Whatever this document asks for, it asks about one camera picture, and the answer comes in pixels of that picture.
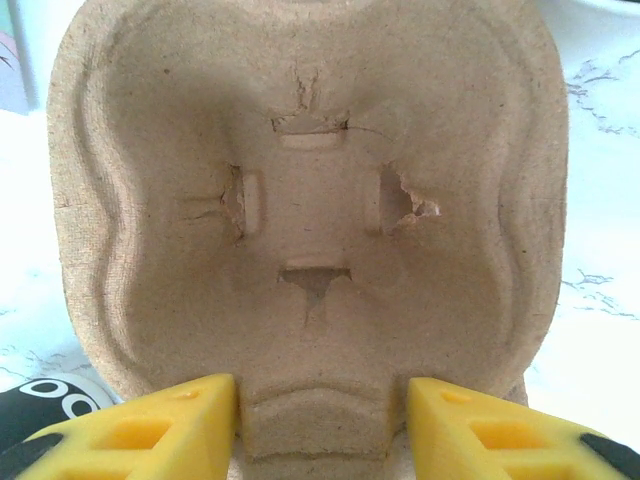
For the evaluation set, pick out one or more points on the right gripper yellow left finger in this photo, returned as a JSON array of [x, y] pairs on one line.
[[150, 440]]

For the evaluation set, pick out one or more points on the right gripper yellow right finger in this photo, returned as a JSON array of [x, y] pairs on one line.
[[500, 440]]

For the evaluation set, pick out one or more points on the paper coffee cup dark sleeve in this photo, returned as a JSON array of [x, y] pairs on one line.
[[45, 400]]

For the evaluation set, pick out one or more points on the brown pulp cup carrier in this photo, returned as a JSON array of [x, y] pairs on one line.
[[320, 200]]

